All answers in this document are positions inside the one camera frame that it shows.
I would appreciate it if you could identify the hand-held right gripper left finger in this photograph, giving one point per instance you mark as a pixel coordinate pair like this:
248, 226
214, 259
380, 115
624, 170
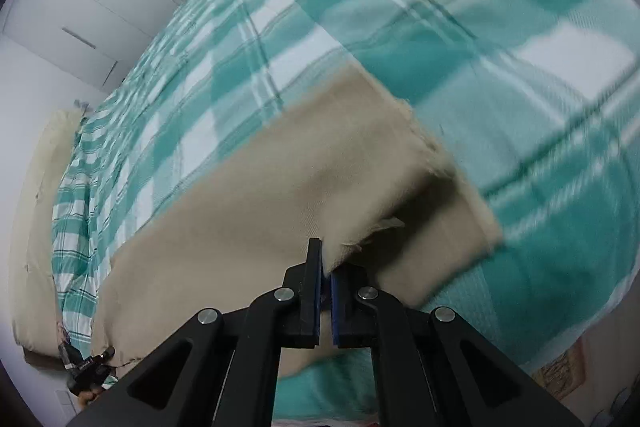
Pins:
315, 297

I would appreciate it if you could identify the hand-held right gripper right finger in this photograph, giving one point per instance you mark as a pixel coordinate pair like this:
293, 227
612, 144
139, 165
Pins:
337, 307

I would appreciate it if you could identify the beige pants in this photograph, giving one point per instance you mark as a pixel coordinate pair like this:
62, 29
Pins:
250, 207

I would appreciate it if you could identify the person's left hand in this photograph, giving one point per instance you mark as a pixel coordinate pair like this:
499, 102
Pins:
87, 399

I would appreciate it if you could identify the pink patterned cloth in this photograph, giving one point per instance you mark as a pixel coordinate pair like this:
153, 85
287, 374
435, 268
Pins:
64, 337

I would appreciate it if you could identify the beige padded headboard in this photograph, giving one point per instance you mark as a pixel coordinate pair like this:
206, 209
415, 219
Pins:
32, 232

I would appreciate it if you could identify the patterned floor rug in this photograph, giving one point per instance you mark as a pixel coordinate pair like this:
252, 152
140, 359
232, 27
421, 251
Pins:
560, 372

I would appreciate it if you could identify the teal plaid blanket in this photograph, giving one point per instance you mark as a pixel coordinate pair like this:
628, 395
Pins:
350, 32

